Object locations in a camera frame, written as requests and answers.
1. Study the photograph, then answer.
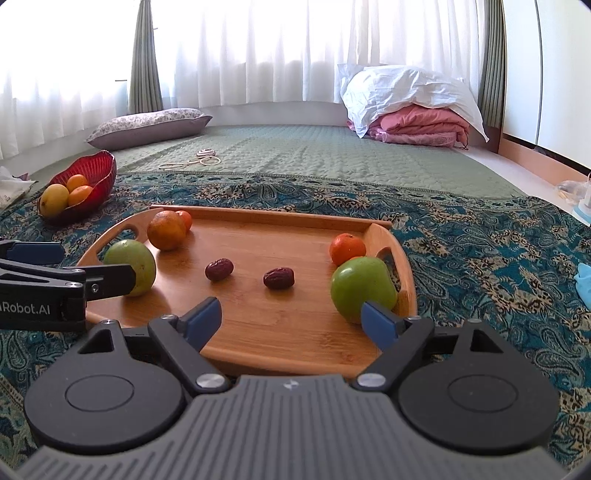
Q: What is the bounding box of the tangerine with stem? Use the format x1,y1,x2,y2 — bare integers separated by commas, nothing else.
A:
329,233,367,267

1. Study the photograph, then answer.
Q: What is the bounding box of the floral grey pillow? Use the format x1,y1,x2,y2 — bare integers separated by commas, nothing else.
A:
86,108,213,151

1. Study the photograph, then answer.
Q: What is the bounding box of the wooden serving tray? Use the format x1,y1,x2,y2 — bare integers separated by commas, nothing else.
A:
76,204,419,377

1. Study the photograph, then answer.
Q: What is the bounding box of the white cord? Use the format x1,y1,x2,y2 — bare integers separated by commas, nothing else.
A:
159,148,222,169

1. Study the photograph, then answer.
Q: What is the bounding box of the red leaf-shaped bowl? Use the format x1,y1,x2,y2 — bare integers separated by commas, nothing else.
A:
38,150,117,219

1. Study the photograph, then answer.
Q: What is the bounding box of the large dull orange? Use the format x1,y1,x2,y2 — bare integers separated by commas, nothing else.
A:
147,210,188,252

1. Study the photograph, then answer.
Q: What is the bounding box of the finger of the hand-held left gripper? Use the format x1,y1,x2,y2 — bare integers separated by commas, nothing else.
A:
0,239,66,268
0,258,136,297

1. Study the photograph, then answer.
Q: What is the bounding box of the green quilted mat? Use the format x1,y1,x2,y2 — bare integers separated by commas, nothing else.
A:
113,124,527,199

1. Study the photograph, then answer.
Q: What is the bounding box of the white pillow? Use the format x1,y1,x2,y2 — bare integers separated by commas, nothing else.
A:
339,65,490,141

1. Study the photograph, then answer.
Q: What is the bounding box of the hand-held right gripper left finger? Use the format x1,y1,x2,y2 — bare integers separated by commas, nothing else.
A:
78,296,232,398

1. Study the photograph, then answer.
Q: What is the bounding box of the teal paisley blanket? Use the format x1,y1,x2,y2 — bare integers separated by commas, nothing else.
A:
0,171,591,467

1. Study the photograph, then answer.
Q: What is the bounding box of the turquoise cloth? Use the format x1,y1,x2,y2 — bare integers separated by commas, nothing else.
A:
574,263,591,308

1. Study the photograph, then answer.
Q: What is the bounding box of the white plastic bag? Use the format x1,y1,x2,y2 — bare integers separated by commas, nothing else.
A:
0,166,38,208

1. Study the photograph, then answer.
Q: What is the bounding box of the green apple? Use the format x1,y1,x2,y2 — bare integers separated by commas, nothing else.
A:
103,239,157,297
330,257,399,325

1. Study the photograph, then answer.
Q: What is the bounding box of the green curtain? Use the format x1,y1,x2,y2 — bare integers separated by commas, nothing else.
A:
128,0,164,114
477,0,508,131

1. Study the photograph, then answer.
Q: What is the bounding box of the white wardrobe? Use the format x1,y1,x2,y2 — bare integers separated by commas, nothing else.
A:
501,0,591,162

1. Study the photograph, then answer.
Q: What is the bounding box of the white sheer curtain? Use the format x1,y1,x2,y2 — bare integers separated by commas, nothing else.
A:
0,0,490,160

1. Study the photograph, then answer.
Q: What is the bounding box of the folded pink blanket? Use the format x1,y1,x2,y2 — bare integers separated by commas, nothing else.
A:
347,105,471,149

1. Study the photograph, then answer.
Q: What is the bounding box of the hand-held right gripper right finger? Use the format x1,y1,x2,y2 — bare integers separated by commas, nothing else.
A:
350,299,507,396

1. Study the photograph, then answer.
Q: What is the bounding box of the yellow lemon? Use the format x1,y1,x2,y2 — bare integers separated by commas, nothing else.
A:
40,184,70,217

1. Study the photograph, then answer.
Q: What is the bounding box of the white paper bag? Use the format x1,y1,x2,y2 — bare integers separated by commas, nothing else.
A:
574,172,591,219

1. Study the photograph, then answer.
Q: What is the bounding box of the red date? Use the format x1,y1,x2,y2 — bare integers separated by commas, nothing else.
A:
205,258,235,282
263,267,295,291

